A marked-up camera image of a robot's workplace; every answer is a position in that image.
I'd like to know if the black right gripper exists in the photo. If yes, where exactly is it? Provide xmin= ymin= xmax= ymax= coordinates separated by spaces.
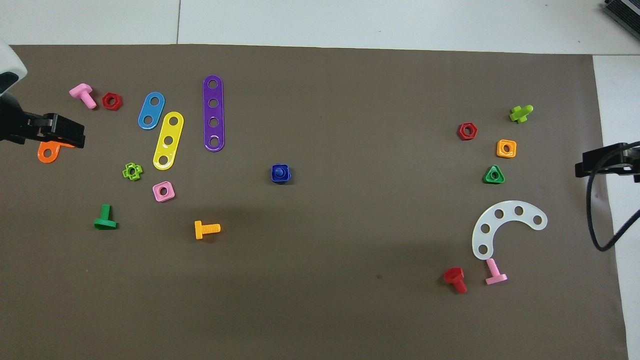
xmin=575 ymin=142 xmax=640 ymax=183

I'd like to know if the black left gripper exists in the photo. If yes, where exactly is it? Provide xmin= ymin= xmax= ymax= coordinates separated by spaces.
xmin=0 ymin=94 xmax=86 ymax=149

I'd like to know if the orange plastic strip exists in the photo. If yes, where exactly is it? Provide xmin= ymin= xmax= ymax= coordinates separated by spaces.
xmin=37 ymin=141 xmax=76 ymax=165

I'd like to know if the pink plastic toy bolt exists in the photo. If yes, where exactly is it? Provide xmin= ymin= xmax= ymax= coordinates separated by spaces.
xmin=485 ymin=258 xmax=508 ymax=286
xmin=69 ymin=83 xmax=97 ymax=110

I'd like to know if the lime green plastic bolt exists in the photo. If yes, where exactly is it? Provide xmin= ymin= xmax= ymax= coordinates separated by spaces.
xmin=509 ymin=104 xmax=534 ymax=124

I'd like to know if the blue two-hole plastic strip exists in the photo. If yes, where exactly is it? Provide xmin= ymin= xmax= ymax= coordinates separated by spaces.
xmin=137 ymin=91 xmax=166 ymax=131

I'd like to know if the dark green plastic bolt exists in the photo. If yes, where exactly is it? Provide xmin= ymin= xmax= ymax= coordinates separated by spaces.
xmin=93 ymin=204 xmax=118 ymax=231

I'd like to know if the white curved plastic strip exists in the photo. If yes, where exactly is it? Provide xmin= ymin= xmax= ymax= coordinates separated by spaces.
xmin=471 ymin=200 xmax=548 ymax=261

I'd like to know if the yellow three-hole plastic strip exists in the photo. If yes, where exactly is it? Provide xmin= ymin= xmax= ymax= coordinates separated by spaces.
xmin=152 ymin=111 xmax=185 ymax=171

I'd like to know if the pink square plastic nut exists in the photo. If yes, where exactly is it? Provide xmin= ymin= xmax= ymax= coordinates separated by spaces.
xmin=152 ymin=181 xmax=176 ymax=203

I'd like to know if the purple four-hole plastic strip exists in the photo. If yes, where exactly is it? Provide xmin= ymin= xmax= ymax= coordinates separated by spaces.
xmin=202 ymin=75 xmax=226 ymax=152

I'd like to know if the dark grey ribbed device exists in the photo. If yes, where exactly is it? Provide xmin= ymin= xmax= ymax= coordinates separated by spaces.
xmin=602 ymin=0 xmax=640 ymax=28

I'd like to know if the orange-yellow plastic bolt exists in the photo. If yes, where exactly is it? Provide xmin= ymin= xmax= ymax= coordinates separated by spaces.
xmin=194 ymin=220 xmax=221 ymax=240

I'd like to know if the red plastic toy bolt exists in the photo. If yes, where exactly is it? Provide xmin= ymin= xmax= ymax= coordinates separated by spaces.
xmin=443 ymin=267 xmax=468 ymax=295

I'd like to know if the brown table mat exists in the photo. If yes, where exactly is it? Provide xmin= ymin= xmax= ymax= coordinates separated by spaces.
xmin=0 ymin=44 xmax=630 ymax=360

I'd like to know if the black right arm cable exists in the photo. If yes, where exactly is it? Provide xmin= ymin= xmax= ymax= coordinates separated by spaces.
xmin=586 ymin=141 xmax=640 ymax=252

